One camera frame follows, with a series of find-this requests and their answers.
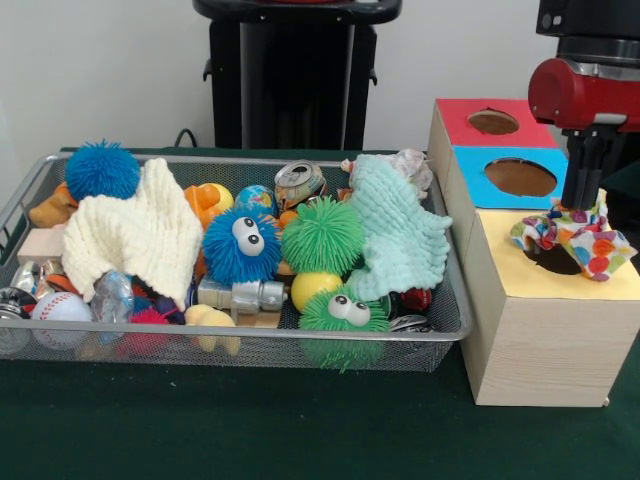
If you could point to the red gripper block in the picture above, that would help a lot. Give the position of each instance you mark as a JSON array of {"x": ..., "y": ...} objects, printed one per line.
[{"x": 565, "y": 100}]

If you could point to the colourful patterned cloth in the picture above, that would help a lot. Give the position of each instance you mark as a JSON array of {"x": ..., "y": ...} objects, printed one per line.
[{"x": 595, "y": 245}]

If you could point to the mint knitted cloth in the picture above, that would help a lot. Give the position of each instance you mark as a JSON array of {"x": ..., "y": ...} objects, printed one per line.
[{"x": 400, "y": 235}]

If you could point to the cream knitted cloth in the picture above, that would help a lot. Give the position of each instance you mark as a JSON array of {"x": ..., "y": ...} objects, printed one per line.
[{"x": 135, "y": 235}]

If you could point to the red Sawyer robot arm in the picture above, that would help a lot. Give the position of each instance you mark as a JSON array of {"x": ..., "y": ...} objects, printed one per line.
[{"x": 595, "y": 30}]

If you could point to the wooden box with three holes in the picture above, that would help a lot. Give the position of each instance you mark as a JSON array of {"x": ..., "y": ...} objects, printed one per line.
[{"x": 550, "y": 350}]

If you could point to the shallow grey mesh bin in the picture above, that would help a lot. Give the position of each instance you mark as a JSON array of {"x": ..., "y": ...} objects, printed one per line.
[{"x": 440, "y": 340}]

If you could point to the dark green table cloth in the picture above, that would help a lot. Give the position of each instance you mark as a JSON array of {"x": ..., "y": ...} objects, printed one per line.
[
  {"x": 625, "y": 200},
  {"x": 300, "y": 425}
]

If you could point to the white crumpled paper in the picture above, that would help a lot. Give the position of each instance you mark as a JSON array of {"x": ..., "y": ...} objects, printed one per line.
[{"x": 412, "y": 165}]

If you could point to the crushed silver can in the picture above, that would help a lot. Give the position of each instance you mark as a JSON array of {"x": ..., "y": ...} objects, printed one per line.
[{"x": 300, "y": 182}]

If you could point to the green spiky googly-eyed ball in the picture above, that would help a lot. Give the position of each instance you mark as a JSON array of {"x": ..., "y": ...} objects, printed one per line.
[{"x": 335, "y": 327}]

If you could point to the yellow ball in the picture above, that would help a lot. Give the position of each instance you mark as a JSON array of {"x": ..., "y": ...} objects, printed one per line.
[{"x": 312, "y": 290}]

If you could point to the globe print ball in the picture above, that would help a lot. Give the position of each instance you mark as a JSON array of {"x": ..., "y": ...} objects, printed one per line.
[{"x": 255, "y": 200}]

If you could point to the blue spiky googly-eyed ball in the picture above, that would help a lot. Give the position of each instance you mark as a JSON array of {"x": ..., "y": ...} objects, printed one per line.
[
  {"x": 230, "y": 255},
  {"x": 102, "y": 170}
]

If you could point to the white baseball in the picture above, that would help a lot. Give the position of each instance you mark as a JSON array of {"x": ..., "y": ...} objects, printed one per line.
[{"x": 60, "y": 312}]

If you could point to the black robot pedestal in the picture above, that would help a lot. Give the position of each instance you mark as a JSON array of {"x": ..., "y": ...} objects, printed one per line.
[{"x": 225, "y": 75}]

